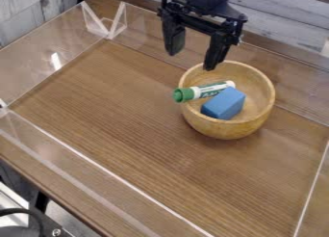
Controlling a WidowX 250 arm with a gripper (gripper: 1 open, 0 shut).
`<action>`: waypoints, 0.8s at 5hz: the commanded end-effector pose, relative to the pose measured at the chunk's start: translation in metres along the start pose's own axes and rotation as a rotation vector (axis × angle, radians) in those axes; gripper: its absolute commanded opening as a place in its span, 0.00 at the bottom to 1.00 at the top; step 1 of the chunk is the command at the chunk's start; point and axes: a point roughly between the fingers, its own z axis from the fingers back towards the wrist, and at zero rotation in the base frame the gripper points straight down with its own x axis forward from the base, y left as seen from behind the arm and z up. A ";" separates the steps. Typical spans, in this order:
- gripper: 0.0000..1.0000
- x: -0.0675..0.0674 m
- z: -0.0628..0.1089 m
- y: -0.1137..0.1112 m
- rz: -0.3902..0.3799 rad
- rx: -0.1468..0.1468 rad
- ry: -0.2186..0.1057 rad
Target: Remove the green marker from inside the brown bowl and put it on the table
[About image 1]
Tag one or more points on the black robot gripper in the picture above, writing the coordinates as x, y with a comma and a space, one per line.
212, 17

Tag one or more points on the green and white marker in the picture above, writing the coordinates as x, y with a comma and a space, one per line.
196, 92

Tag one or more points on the brown wooden bowl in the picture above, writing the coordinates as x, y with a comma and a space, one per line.
252, 82

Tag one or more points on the blue rectangular block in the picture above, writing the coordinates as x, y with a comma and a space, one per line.
224, 105

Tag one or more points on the black table leg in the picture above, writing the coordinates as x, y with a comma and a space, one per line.
41, 202

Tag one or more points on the clear acrylic tray wall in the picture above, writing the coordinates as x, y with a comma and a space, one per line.
92, 131

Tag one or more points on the black metal bracket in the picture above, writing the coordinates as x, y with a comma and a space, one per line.
52, 228

